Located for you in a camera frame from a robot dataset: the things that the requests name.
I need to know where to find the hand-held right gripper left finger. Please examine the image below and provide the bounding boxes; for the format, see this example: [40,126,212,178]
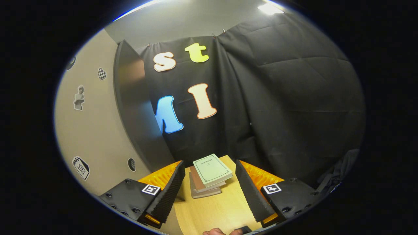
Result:
[98,160,186,229]

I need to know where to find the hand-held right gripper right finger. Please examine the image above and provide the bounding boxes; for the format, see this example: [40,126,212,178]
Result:
[235,159,322,228]

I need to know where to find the beige cabinet door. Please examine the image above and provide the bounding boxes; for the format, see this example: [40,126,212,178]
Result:
[54,29,154,197]

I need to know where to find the brown book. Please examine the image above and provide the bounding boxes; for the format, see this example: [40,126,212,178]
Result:
[190,166,226,193]

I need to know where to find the grey-brown book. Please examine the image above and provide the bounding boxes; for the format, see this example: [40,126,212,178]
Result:
[189,172,222,199]

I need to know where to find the pale green book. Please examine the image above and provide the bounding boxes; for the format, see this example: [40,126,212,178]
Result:
[193,153,233,188]

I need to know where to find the black backdrop cloth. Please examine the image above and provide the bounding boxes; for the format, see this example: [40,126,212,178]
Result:
[136,13,366,196]

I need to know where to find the ceiling light panel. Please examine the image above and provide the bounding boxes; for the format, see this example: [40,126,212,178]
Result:
[257,3,284,15]

